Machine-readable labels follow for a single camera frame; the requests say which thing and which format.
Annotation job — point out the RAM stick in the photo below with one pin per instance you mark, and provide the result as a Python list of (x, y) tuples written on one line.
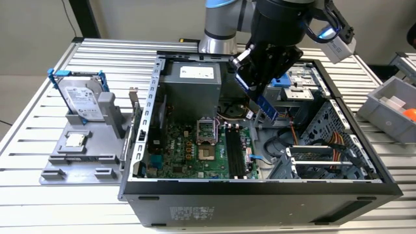
[(269, 109), (83, 160)]

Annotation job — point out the black RAM slot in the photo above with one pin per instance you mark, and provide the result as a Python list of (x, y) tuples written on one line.
[(238, 151), (234, 151), (242, 151), (230, 151)]

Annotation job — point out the blue drive latch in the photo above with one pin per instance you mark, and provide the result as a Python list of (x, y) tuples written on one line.
[(281, 82)]

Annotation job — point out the yellow black plug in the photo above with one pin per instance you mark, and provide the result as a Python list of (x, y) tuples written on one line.
[(182, 39)]

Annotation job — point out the round black speaker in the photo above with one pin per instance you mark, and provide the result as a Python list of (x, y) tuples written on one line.
[(234, 111)]

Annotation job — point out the grey power supply unit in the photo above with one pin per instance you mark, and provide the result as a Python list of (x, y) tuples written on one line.
[(202, 109)]

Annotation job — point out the white block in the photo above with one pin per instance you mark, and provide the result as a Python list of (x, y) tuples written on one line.
[(394, 102)]

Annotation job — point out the grey plastic bin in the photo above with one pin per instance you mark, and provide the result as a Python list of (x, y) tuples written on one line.
[(387, 124)]

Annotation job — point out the orange ball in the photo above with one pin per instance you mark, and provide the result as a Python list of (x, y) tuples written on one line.
[(410, 114)]

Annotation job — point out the CPU socket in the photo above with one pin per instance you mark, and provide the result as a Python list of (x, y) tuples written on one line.
[(207, 153)]

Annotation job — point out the grey disk bay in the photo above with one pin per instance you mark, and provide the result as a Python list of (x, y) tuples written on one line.
[(279, 168)]

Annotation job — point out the green motherboard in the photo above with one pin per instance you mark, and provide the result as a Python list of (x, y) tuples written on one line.
[(182, 168)]

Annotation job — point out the silver hard disk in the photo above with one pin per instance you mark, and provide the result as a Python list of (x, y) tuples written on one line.
[(82, 102)]

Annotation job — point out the blue disk carrier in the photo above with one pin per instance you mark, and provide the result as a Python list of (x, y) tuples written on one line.
[(62, 73)]

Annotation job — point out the grey parts rack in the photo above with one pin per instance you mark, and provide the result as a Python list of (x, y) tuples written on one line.
[(105, 146)]

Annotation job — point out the black open PC case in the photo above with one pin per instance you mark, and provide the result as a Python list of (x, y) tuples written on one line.
[(227, 207)]

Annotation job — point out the silver CPU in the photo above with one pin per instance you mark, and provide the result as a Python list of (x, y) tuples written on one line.
[(75, 141)]

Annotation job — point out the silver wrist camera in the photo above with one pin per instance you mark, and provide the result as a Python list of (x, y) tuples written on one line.
[(338, 51)]

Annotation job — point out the black camera bracket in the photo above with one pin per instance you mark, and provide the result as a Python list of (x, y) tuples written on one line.
[(347, 29)]

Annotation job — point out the graphics card with metal bracket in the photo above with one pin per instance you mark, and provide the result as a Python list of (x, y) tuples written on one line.
[(138, 114)]

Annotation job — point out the black vertical post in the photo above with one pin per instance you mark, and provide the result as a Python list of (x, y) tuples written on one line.
[(85, 19)]

